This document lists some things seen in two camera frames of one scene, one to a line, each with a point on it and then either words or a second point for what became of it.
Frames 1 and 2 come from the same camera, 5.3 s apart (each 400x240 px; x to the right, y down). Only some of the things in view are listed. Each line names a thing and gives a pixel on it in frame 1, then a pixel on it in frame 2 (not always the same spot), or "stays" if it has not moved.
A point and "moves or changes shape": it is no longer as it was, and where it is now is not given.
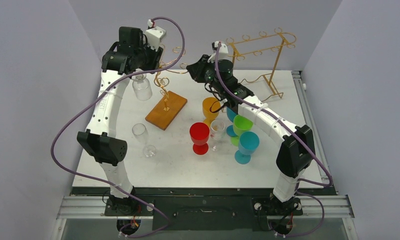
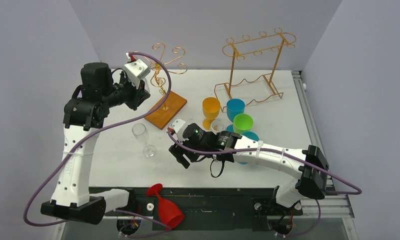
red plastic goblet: [199, 133] moves or changes shape
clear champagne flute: [140, 131] stays
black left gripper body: [147, 57] -> [125, 92]
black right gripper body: [197, 68] -> [180, 149]
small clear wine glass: [216, 131] stays
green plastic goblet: [241, 124] stays
